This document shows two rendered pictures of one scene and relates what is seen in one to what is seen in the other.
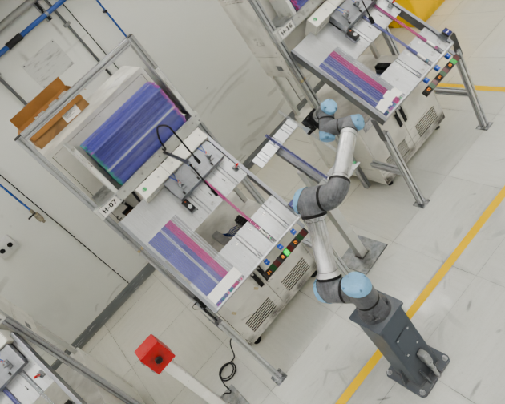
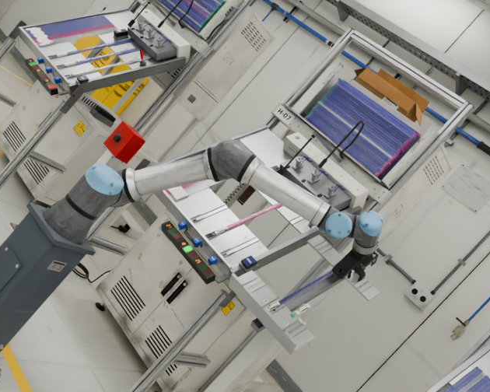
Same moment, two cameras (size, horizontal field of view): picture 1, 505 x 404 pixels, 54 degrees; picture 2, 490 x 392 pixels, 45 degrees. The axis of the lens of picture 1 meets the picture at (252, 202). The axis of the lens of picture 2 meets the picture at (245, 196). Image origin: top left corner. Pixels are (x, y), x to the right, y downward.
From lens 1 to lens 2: 2.16 m
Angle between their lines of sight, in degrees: 52
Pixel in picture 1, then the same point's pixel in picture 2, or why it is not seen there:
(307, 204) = not seen: hidden behind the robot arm
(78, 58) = (481, 217)
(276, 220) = (233, 247)
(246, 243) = (212, 213)
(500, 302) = not seen: outside the picture
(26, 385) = (138, 57)
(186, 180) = (302, 171)
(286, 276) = (164, 334)
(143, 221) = (263, 142)
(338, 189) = (234, 148)
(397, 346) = (0, 253)
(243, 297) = (154, 266)
